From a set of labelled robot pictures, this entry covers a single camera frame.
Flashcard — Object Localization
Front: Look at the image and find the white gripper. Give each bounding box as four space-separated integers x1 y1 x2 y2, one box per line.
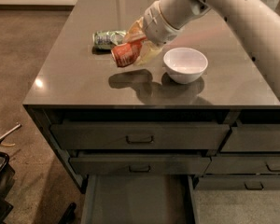
123 1 180 65

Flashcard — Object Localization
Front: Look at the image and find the red coke can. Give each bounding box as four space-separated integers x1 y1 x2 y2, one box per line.
111 41 142 68

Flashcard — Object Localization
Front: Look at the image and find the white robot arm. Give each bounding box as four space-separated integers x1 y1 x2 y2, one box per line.
124 0 280 101

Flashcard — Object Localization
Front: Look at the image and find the green crushed soda can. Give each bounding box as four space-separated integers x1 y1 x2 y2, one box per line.
92 30 126 50

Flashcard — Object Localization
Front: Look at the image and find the grey counter cabinet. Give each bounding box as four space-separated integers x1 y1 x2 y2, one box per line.
23 0 280 187

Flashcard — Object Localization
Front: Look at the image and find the top left drawer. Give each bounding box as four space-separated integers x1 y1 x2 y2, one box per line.
50 121 230 150

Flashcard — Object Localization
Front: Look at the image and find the middle left drawer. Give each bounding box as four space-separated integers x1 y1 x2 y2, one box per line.
69 153 211 175

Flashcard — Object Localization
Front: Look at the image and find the top right drawer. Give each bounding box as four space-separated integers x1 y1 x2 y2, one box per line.
221 121 280 153

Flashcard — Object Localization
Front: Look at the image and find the middle right drawer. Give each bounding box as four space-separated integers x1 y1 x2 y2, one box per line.
205 156 280 175

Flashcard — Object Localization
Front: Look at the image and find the open bottom left drawer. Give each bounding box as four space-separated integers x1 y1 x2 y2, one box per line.
80 175 199 224

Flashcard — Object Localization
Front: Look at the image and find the white bowl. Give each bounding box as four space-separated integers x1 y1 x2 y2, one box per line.
163 48 208 84

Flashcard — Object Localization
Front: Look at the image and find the metal rod on floor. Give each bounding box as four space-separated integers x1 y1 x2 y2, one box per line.
0 123 21 142

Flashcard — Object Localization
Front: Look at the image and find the black object on floor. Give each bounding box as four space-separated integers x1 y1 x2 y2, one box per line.
58 203 77 224

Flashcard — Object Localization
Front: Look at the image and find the black cart with items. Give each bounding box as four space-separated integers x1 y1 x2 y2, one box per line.
0 152 15 224

